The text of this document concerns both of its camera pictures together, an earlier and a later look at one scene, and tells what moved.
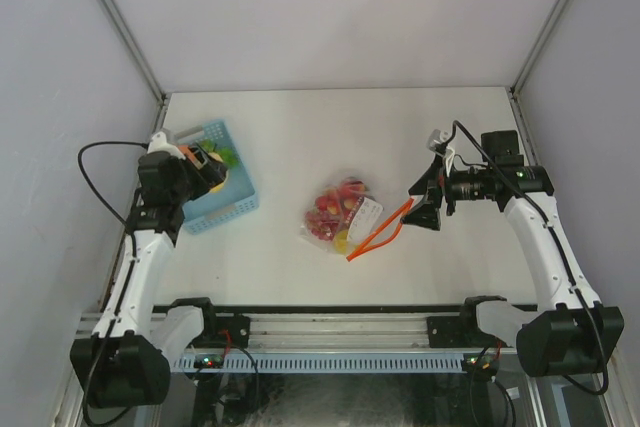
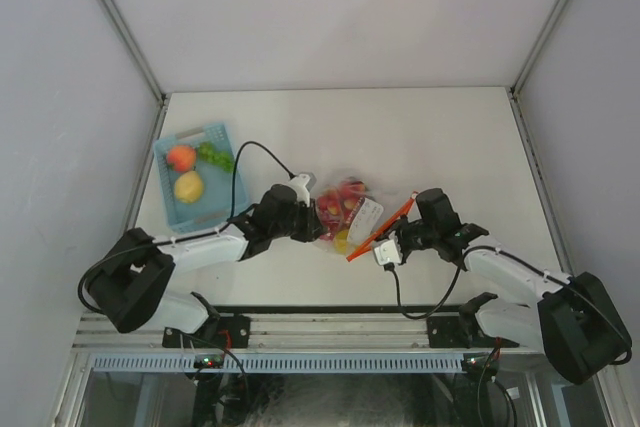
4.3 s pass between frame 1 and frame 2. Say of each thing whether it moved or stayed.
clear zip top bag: stayed
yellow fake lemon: stayed
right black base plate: stayed
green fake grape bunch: stayed
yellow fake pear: moved
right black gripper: moved
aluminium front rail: stayed
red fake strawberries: stayed
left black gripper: moved
